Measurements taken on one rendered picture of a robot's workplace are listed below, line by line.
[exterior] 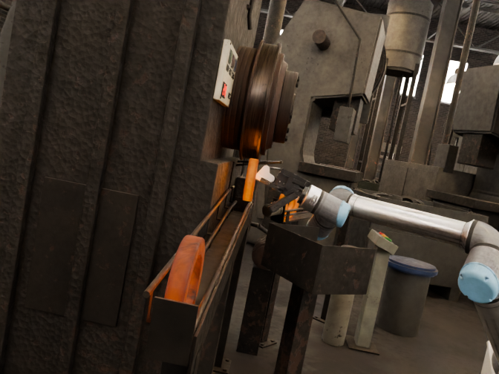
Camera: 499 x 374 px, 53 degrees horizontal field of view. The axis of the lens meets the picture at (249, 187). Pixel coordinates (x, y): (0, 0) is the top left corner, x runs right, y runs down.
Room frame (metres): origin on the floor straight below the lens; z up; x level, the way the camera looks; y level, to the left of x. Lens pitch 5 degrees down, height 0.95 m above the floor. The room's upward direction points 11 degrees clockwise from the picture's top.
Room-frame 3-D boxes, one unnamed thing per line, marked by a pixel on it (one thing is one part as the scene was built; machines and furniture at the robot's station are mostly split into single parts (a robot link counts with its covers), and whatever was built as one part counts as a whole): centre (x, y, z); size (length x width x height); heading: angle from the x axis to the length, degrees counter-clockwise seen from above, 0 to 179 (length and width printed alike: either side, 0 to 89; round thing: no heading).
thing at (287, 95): (1.96, -0.08, 1.11); 0.28 x 0.06 x 0.28; 177
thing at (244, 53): (1.97, 0.10, 1.12); 0.47 x 0.10 x 0.47; 177
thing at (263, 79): (1.97, 0.01, 1.11); 0.47 x 0.06 x 0.47; 177
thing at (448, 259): (4.35, -1.40, 0.39); 1.03 x 0.83 x 0.77; 102
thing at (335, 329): (2.58, -0.59, 0.26); 0.12 x 0.12 x 0.52
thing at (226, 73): (1.64, 0.14, 1.15); 0.26 x 0.02 x 0.18; 177
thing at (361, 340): (2.61, -0.75, 0.31); 0.24 x 0.16 x 0.62; 177
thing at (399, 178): (5.97, -2.03, 0.55); 1.10 x 0.53 x 1.10; 17
